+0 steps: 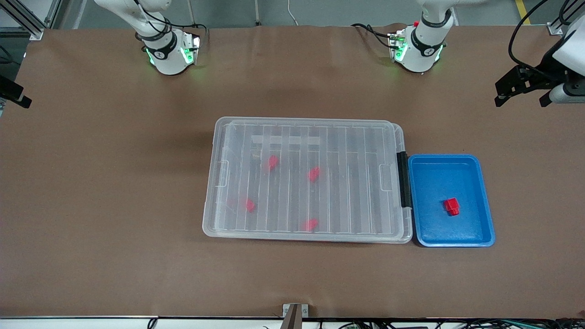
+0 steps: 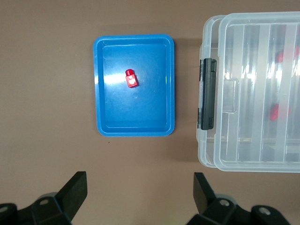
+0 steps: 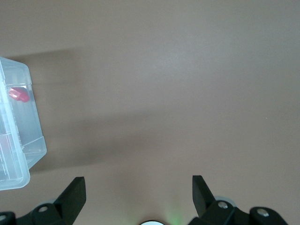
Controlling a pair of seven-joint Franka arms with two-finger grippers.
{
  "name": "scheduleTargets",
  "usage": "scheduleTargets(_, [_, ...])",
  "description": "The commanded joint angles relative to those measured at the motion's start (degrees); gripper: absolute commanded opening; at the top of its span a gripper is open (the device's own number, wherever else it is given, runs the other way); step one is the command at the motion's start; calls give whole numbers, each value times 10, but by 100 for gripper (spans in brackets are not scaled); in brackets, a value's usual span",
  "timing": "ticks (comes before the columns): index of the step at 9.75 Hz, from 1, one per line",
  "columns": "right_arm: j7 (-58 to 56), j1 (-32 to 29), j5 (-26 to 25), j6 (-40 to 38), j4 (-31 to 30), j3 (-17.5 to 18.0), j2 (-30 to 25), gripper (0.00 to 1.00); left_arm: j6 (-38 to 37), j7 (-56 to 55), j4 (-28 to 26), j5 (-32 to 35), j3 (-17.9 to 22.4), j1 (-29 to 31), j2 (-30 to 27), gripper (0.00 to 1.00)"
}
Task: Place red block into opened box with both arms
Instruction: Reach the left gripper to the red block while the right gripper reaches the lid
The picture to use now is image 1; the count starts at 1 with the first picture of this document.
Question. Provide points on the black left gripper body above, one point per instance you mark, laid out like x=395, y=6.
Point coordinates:
x=546, y=67

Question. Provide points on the red toy block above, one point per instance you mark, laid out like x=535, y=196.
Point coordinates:
x=272, y=162
x=452, y=206
x=314, y=173
x=249, y=204
x=311, y=224

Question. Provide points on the clear ribbed plastic lid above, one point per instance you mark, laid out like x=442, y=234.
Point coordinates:
x=320, y=137

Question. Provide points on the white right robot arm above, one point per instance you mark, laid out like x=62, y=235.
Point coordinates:
x=167, y=57

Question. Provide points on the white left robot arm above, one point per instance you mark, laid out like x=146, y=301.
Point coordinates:
x=422, y=48

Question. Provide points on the black box latch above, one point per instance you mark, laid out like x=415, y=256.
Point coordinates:
x=403, y=180

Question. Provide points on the clear plastic storage box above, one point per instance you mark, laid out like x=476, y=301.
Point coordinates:
x=408, y=225

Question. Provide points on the brown table cover sheet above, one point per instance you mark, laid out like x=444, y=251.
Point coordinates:
x=91, y=183

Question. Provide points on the blue plastic tray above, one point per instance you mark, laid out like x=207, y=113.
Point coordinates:
x=438, y=183

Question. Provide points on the aluminium corner bracket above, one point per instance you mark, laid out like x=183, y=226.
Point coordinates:
x=555, y=26

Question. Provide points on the aluminium frame profile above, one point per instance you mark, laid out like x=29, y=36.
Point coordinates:
x=27, y=20

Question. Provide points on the metal bracket with post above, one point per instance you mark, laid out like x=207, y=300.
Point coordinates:
x=295, y=316

